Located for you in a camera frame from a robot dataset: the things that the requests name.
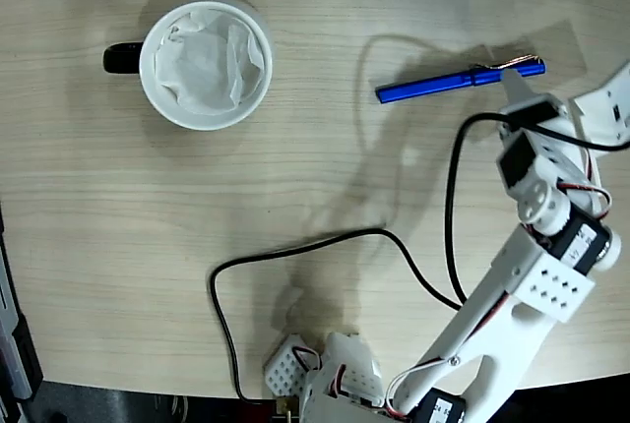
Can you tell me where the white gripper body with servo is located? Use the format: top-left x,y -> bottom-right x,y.
495,91 -> 600,197

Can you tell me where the blue pen with metal clip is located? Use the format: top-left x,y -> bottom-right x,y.
375,53 -> 547,105

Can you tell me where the white crumpled paper tissue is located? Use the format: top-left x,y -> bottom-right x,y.
154,8 -> 267,117

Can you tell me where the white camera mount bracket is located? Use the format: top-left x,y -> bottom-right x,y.
568,61 -> 630,147

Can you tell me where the black camera cable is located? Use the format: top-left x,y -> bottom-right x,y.
210,112 -> 630,404

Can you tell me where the white mug with black handle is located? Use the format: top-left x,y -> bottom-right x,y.
102,0 -> 274,132

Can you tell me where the grey metal bracket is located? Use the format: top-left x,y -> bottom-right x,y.
0,250 -> 35,402

